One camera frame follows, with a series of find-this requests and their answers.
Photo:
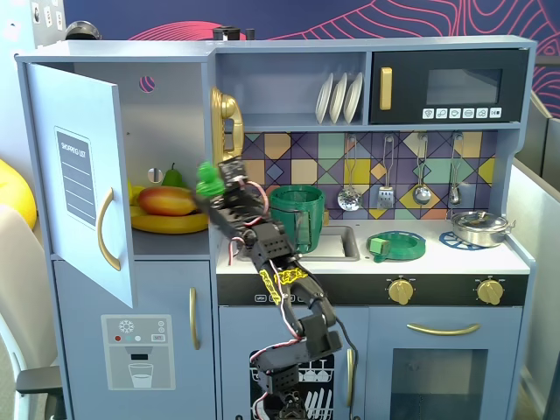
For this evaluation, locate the steel toy skimmer spoon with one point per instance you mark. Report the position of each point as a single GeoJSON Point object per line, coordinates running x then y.
{"type": "Point", "coordinates": [350, 200]}

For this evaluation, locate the blue oven door with window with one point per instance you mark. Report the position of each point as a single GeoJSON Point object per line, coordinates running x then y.
{"type": "Point", "coordinates": [380, 324]}

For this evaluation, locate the gold stove knob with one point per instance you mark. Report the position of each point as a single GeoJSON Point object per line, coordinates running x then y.
{"type": "Point", "coordinates": [401, 292]}
{"type": "Point", "coordinates": [490, 292]}

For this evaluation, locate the grey toy sink basin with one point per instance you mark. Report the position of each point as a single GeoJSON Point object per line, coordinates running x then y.
{"type": "Point", "coordinates": [345, 245]}

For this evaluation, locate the dark green printed cup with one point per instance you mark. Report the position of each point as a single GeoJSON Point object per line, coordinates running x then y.
{"type": "Point", "coordinates": [297, 201]}

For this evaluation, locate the black box device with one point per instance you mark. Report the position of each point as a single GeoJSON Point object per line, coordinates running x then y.
{"type": "Point", "coordinates": [225, 34]}

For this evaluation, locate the blue round trivet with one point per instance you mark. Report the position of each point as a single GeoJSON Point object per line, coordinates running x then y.
{"type": "Point", "coordinates": [448, 240]}

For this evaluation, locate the green toy pear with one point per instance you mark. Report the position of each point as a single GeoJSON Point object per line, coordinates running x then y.
{"type": "Point", "coordinates": [172, 178]}

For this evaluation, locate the blue water dispenser fridge door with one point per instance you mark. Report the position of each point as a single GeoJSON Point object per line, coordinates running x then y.
{"type": "Point", "coordinates": [87, 284]}

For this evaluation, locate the white toy plate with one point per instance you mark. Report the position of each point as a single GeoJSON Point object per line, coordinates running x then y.
{"type": "Point", "coordinates": [338, 100]}
{"type": "Point", "coordinates": [352, 98]}
{"type": "Point", "coordinates": [324, 100]}

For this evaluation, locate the small black cylinder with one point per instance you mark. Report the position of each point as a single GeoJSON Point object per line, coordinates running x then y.
{"type": "Point", "coordinates": [250, 34]}

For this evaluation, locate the dark round dome object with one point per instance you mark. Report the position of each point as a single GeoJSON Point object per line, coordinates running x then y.
{"type": "Point", "coordinates": [83, 30]}

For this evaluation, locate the steel toy slotted spatula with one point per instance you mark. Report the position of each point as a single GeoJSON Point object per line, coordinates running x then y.
{"type": "Point", "coordinates": [385, 199]}

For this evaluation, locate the yellow toy banana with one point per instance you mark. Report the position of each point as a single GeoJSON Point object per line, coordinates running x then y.
{"type": "Point", "coordinates": [137, 192]}
{"type": "Point", "coordinates": [175, 224]}

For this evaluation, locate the steel toy pot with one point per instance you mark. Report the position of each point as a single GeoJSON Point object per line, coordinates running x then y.
{"type": "Point", "coordinates": [477, 238]}

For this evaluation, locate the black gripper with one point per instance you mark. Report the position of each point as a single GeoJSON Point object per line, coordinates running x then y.
{"type": "Point", "coordinates": [217, 202]}

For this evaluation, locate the white panel with sockets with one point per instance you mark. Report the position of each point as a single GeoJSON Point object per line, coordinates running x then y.
{"type": "Point", "coordinates": [44, 30]}

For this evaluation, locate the gold toy telephone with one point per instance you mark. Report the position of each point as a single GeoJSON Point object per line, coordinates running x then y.
{"type": "Point", "coordinates": [227, 109]}

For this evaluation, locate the blue dishwasher door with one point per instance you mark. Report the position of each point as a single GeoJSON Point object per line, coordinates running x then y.
{"type": "Point", "coordinates": [236, 324]}

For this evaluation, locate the small green cube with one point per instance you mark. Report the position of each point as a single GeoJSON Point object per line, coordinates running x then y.
{"type": "Point", "coordinates": [378, 247]}

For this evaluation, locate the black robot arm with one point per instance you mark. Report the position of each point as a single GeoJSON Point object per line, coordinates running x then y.
{"type": "Point", "coordinates": [315, 332]}

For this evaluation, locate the red yellow toy mango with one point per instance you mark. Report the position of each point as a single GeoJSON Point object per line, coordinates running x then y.
{"type": "Point", "coordinates": [168, 201]}

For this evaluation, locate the small steel toy spoon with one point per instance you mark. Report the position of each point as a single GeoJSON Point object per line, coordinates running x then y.
{"type": "Point", "coordinates": [455, 194]}

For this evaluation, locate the steel toy pot lid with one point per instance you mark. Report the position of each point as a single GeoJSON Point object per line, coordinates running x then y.
{"type": "Point", "coordinates": [472, 218]}

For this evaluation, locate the white office chair black armrest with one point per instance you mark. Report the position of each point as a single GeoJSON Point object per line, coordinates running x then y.
{"type": "Point", "coordinates": [37, 380]}

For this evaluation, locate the black toy microwave door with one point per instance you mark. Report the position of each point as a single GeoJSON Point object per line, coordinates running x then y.
{"type": "Point", "coordinates": [437, 59]}

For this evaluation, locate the green round printed lid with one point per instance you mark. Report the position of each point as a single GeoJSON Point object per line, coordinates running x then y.
{"type": "Point", "coordinates": [407, 249]}

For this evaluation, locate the yellow bean bag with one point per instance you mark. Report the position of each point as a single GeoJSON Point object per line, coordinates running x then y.
{"type": "Point", "coordinates": [17, 192]}

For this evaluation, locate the steel toy ladle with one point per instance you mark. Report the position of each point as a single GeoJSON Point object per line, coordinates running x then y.
{"type": "Point", "coordinates": [422, 193]}

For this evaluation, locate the blue shopping list cabinet door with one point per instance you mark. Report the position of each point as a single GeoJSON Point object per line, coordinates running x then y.
{"type": "Point", "coordinates": [57, 109]}

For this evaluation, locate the blue wooden toy kitchen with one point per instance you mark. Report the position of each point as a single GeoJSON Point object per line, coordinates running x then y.
{"type": "Point", "coordinates": [289, 79]}

